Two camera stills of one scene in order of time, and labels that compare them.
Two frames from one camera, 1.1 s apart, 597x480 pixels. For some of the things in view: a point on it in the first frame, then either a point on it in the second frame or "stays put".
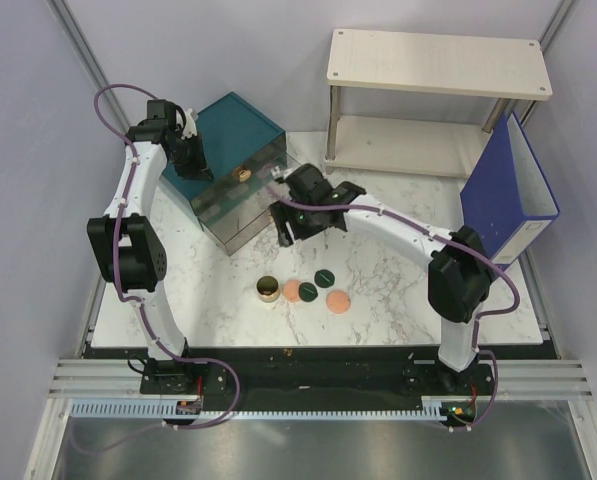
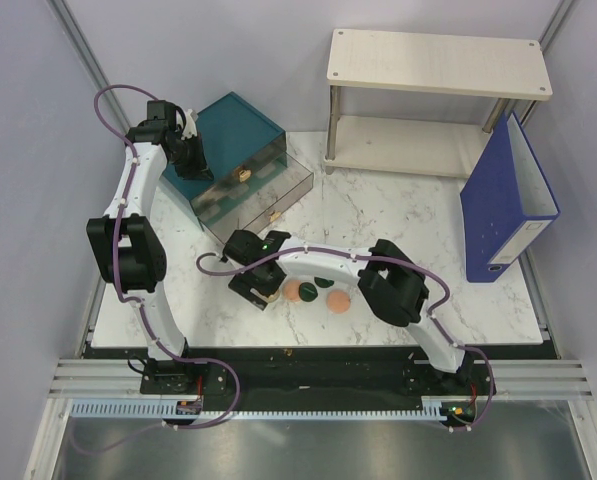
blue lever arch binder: [509, 197] stays put
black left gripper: [200, 171] stays put
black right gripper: [283, 212] -> [242, 284]
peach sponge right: [338, 301] stays put
